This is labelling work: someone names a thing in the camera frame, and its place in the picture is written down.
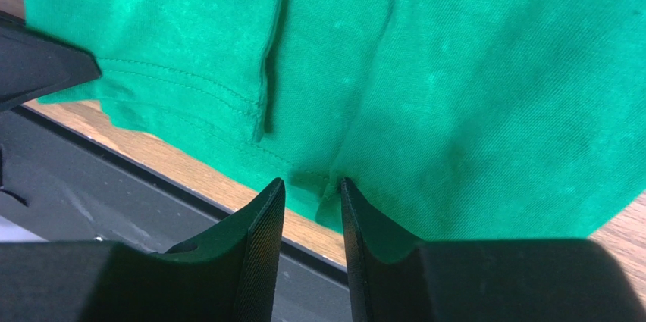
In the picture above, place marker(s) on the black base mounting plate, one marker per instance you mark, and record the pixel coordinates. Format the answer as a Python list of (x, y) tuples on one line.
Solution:
[(60, 185)]

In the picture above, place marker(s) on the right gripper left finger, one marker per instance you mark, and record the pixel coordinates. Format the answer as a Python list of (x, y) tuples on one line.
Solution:
[(226, 273)]

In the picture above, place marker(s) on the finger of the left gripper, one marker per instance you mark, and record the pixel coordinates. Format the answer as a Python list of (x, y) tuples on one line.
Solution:
[(34, 65)]

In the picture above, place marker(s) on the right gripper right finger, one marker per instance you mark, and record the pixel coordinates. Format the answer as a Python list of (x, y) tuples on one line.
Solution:
[(395, 276)]

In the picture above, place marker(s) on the green t-shirt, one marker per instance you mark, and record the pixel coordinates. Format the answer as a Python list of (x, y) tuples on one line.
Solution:
[(458, 119)]

